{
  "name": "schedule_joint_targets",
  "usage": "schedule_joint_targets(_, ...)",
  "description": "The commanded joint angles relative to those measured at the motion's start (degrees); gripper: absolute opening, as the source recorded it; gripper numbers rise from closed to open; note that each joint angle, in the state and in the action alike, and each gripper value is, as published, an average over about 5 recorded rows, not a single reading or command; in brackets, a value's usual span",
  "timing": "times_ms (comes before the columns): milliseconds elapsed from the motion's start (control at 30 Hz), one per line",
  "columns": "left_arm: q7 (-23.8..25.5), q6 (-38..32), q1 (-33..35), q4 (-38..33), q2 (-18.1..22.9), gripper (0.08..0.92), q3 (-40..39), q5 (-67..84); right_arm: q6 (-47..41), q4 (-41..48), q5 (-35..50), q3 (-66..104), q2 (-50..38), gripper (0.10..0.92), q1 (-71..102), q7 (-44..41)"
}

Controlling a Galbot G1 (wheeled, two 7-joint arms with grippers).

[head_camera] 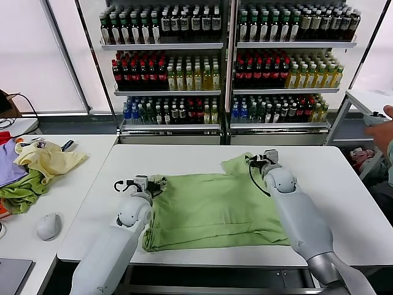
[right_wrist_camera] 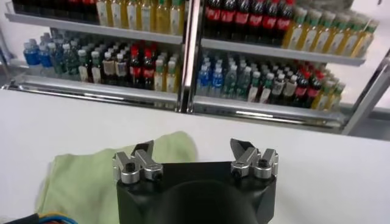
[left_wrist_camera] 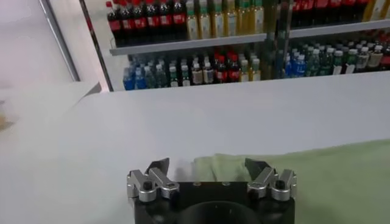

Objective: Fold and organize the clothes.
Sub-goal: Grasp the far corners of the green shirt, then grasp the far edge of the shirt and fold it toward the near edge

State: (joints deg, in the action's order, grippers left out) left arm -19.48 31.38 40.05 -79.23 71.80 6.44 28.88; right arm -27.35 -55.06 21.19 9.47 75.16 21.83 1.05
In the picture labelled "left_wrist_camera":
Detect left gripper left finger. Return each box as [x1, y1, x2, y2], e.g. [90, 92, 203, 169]
[126, 157, 180, 203]

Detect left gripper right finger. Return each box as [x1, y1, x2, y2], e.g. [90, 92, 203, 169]
[244, 157, 298, 203]

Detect light green t-shirt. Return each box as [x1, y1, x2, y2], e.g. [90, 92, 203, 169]
[193, 139, 390, 224]

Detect metal drinks shelving unit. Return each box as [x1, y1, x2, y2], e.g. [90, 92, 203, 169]
[105, 0, 275, 92]
[272, 0, 390, 80]

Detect yellow tea bottle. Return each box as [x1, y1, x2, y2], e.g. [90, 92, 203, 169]
[224, 0, 238, 37]
[198, 0, 213, 40]
[250, 0, 264, 35]
[186, 0, 199, 40]
[237, 0, 251, 36]
[211, 0, 225, 38]

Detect black window frame pole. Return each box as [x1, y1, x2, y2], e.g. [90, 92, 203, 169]
[78, 0, 114, 92]

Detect grey window frame pole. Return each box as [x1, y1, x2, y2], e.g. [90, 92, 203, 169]
[38, 0, 82, 82]

